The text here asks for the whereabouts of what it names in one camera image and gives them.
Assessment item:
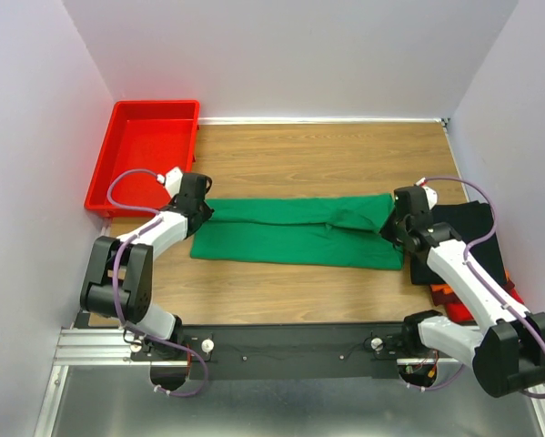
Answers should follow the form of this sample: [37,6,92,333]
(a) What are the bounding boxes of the orange folded t shirt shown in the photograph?
[430,270,510,295]

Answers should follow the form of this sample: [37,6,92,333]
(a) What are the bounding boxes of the red plastic bin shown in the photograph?
[84,100,200,219]

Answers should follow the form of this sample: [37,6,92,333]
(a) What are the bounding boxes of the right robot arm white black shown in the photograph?
[381,178,545,399]

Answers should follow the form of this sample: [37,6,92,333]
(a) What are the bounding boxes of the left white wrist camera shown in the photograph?
[156,167,184,198]

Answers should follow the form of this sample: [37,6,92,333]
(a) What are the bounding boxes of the aluminium frame rail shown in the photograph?
[33,218,545,437]

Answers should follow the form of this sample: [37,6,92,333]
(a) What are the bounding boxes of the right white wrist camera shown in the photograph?
[416,178,439,214]

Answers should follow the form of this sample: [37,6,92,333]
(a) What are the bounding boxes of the dark red folded t shirt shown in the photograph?
[429,281,523,306]

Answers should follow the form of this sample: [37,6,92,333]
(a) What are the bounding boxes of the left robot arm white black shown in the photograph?
[80,168,214,360]

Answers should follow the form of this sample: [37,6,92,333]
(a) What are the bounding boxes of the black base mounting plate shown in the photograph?
[126,321,455,395]

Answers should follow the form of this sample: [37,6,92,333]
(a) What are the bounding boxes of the green polo shirt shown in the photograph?
[190,194,404,270]

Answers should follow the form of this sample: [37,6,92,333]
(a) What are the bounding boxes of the black folded t shirt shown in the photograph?
[410,201,506,285]

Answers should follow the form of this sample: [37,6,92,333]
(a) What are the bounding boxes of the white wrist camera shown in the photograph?
[156,167,184,198]
[416,178,439,214]

